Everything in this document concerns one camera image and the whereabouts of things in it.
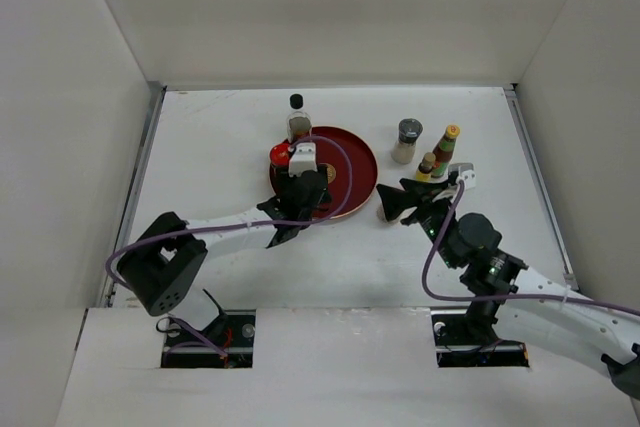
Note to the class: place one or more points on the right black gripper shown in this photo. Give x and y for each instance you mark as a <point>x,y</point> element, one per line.
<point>396,200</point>

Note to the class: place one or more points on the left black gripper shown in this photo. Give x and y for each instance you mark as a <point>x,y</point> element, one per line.
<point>285,184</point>

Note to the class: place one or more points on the small yellow bottle gold cap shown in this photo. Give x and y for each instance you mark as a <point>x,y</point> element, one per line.
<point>424,170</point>

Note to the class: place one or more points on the red-lid chili sauce jar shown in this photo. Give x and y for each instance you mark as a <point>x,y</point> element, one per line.
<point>280,156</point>

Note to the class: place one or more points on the red sauce bottle yellow cap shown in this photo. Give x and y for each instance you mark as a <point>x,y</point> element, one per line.
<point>444,151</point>

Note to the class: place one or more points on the clear bottle black cap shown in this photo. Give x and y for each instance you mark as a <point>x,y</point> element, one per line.
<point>298,122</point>

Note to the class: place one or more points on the grey-lid white powder shaker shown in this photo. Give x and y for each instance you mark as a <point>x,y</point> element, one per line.
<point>409,131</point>

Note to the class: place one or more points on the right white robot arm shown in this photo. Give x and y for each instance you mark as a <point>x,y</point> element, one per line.
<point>509,299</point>

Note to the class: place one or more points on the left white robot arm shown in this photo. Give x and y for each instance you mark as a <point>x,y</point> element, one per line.
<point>161,267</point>

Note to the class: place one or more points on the red round lacquer tray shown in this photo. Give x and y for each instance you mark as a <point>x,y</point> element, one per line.
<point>351,169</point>

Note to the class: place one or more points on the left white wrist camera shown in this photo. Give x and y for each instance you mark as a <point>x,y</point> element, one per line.
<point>302,159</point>

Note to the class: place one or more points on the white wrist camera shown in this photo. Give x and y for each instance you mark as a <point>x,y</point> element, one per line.
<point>464,172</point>
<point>302,159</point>

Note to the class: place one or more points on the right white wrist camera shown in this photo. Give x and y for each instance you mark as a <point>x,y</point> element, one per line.
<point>464,172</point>

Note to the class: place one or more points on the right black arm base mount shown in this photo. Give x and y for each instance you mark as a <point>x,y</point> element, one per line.
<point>475,326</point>

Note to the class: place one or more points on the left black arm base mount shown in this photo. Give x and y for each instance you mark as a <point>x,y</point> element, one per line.
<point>217,335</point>

